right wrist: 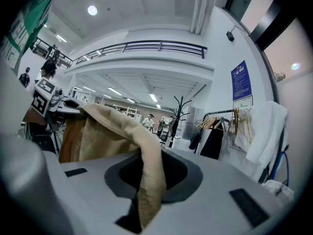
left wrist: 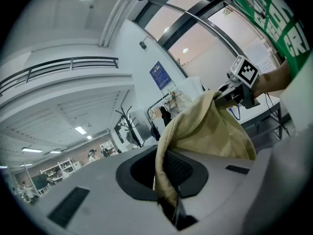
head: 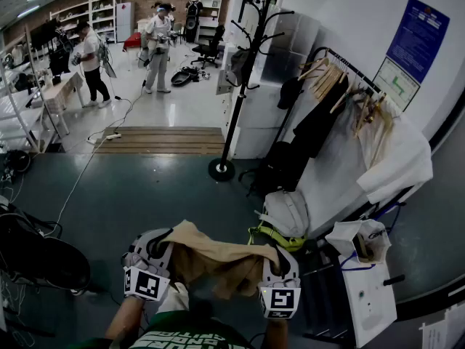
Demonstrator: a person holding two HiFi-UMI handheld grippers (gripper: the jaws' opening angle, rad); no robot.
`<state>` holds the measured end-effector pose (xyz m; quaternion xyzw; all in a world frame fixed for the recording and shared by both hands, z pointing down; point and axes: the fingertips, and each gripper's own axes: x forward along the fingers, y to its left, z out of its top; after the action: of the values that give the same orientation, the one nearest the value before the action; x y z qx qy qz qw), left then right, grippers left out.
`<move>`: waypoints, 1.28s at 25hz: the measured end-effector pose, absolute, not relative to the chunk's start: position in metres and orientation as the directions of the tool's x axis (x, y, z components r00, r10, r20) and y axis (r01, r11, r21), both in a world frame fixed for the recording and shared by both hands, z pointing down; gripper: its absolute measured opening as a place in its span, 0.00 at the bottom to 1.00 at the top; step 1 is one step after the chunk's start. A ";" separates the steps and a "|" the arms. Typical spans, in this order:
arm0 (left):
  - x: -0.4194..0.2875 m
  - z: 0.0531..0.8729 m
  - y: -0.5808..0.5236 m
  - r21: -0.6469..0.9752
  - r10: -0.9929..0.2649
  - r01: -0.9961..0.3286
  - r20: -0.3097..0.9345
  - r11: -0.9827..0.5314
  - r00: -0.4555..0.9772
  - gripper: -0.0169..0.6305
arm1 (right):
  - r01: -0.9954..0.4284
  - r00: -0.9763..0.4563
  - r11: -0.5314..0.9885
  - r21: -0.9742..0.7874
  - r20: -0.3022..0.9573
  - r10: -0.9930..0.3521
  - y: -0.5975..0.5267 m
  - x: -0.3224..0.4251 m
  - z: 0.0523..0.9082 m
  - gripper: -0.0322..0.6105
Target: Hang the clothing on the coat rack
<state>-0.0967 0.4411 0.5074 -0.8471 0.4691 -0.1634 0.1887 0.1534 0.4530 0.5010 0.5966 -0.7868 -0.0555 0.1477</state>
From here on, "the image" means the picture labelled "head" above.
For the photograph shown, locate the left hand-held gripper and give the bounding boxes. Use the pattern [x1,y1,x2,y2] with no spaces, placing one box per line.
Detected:
[121,227,176,302]

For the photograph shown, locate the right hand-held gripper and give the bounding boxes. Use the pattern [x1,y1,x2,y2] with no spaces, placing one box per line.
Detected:
[258,245,302,319]

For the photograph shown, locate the tan beige garment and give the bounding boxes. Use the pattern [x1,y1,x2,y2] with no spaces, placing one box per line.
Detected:
[169,219,283,301]

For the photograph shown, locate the black coat stand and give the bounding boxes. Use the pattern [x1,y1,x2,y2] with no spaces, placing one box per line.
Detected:
[208,0,296,183]

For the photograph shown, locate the person's right forearm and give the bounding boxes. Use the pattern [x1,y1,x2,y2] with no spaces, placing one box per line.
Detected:
[266,317,290,343]

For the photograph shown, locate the person's left forearm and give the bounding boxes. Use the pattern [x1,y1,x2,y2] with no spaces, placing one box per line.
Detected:
[104,295,147,343]

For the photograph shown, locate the wooden hangers group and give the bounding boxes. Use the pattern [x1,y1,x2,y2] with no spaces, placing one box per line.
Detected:
[297,55,389,140]

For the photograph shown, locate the light grey backpack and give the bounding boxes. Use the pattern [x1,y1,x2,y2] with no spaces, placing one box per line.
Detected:
[263,189,310,238]

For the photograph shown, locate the person's light grey trousers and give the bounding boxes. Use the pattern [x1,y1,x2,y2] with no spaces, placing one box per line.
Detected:
[158,281,190,316]

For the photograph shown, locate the white paper bag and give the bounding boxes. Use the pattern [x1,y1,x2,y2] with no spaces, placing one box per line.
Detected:
[325,218,392,267]

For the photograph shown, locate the person's green shirt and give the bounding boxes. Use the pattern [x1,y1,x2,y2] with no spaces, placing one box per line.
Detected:
[72,310,255,349]

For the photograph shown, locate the black backpack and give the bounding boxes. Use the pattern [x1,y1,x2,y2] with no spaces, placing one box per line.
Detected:
[238,140,310,198]

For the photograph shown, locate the wooden slat platform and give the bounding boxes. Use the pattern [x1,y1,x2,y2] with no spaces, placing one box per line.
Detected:
[93,126,226,155]

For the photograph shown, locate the large black bag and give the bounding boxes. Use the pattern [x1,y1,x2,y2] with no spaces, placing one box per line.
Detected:
[0,204,92,294]

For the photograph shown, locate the black hanging garment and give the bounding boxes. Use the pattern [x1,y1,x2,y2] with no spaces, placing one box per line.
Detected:
[292,74,350,160]

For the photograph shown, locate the white hanging garment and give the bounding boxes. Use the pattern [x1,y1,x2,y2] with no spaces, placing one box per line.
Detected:
[297,100,434,239]

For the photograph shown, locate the black floor basin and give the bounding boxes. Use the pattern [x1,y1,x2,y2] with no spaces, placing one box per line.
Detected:
[170,66,204,87]

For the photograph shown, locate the black hat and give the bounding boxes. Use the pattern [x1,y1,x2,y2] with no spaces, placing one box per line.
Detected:
[277,76,305,111]

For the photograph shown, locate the table with checked cloth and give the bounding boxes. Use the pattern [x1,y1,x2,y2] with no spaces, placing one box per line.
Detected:
[39,71,86,136]

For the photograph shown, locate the white metal rack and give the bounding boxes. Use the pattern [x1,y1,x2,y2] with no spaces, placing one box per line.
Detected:
[0,23,61,154]

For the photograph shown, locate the grey bag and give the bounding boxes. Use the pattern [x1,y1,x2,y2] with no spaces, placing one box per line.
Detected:
[229,47,252,87]

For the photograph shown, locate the black office chair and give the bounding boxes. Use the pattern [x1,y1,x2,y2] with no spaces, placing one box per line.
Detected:
[190,25,226,70]

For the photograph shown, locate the white table with red tablecloth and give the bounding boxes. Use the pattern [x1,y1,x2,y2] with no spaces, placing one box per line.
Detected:
[122,31,142,52]

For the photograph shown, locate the black garment rack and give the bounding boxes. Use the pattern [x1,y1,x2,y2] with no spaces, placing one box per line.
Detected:
[270,46,417,239]

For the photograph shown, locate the framed evacuation map sign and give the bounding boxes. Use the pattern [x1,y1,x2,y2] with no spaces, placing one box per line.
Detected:
[372,56,421,112]

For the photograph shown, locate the white metal locker cabinet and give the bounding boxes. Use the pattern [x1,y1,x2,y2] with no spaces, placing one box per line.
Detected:
[216,11,323,159]

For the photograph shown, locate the white fridge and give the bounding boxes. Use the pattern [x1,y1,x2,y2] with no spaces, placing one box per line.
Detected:
[115,1,136,44]

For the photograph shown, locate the long white shelving unit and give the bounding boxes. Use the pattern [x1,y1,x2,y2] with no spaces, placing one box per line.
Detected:
[49,0,117,45]

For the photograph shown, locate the small white bookshelf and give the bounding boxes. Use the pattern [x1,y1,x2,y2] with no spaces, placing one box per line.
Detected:
[191,0,225,39]

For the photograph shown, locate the yellow-green strap bag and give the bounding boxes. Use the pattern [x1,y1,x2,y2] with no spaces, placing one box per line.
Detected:
[248,220,308,252]

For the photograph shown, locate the white box with blue strap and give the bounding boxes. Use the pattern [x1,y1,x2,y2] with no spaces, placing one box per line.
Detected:
[338,253,399,348]

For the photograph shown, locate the white floor cable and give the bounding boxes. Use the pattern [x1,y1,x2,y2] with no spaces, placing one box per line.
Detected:
[43,136,110,238]

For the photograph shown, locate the blue wall poster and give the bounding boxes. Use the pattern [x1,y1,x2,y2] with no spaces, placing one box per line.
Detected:
[385,0,450,85]

